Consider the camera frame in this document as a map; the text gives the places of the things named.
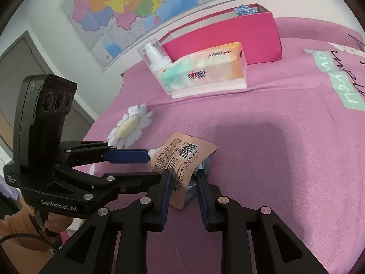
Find person's left hand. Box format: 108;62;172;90
44;211;73;233

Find white spray bottle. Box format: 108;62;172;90
138;38;173;87

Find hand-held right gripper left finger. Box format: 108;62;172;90
46;169;173;274

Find peach spout pouch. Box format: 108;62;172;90
149;132;217;209

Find black cable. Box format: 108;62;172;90
0;232;57;253

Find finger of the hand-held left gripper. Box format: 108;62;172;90
58;141;150;166
54;166;164;204

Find colourful wall map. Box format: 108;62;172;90
61;0;283;72

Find grey door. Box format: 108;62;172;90
0;30;99;163

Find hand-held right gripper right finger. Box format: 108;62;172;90
195;170;327;274

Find large pastel tissue pack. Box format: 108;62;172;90
160;42;248;99

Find purple cloth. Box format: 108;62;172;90
0;181;19;203

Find dark cloth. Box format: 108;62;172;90
0;191;22;216

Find pink printed blanket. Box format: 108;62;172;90
68;16;365;274

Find pink cardboard box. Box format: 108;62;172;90
161;3;283;65

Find blue gingham scrunchie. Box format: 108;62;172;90
234;4;258;15

